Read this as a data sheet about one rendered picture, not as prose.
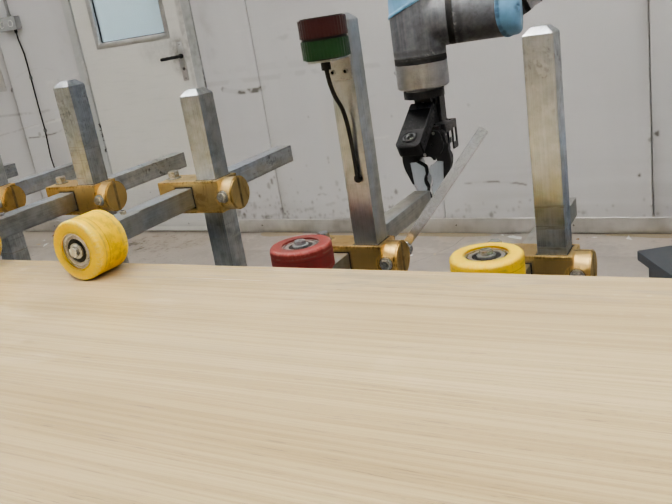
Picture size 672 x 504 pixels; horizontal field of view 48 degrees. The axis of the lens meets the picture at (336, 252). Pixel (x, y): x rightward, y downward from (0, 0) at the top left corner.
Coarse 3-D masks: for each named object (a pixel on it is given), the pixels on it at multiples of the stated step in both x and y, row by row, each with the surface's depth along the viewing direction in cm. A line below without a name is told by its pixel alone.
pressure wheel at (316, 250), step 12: (288, 240) 97; (300, 240) 94; (312, 240) 96; (324, 240) 94; (276, 252) 93; (288, 252) 92; (300, 252) 91; (312, 252) 91; (324, 252) 92; (276, 264) 93; (288, 264) 92; (300, 264) 91; (312, 264) 92; (324, 264) 93
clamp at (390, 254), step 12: (336, 240) 106; (348, 240) 105; (384, 240) 103; (396, 240) 102; (336, 252) 104; (348, 252) 103; (360, 252) 102; (372, 252) 101; (384, 252) 101; (396, 252) 100; (408, 252) 104; (360, 264) 103; (372, 264) 102; (384, 264) 100; (396, 264) 100; (408, 264) 104
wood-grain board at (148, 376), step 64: (0, 320) 86; (64, 320) 83; (128, 320) 80; (192, 320) 77; (256, 320) 74; (320, 320) 72; (384, 320) 69; (448, 320) 67; (512, 320) 65; (576, 320) 63; (640, 320) 61; (0, 384) 69; (64, 384) 67; (128, 384) 65; (192, 384) 63; (256, 384) 61; (320, 384) 59; (384, 384) 58; (448, 384) 56; (512, 384) 55; (576, 384) 53; (640, 384) 52; (0, 448) 57; (64, 448) 56; (128, 448) 54; (192, 448) 53; (256, 448) 52; (320, 448) 51; (384, 448) 49; (448, 448) 48; (512, 448) 47; (576, 448) 46; (640, 448) 45
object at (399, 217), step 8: (416, 192) 130; (424, 192) 129; (408, 200) 125; (416, 200) 125; (424, 200) 127; (392, 208) 122; (400, 208) 121; (408, 208) 121; (416, 208) 124; (392, 216) 117; (400, 216) 119; (408, 216) 121; (416, 216) 124; (392, 224) 116; (400, 224) 119; (408, 224) 121; (392, 232) 116; (400, 232) 119; (336, 256) 103; (344, 256) 102; (336, 264) 100; (344, 264) 102
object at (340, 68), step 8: (328, 16) 88; (304, 40) 90; (312, 40) 89; (344, 56) 91; (328, 64) 91; (336, 64) 95; (344, 64) 94; (328, 72) 92; (336, 72) 95; (344, 72) 94; (328, 80) 92; (336, 80) 96; (336, 96) 94; (344, 112) 95; (344, 120) 96; (352, 144) 97; (352, 152) 97; (360, 176) 99
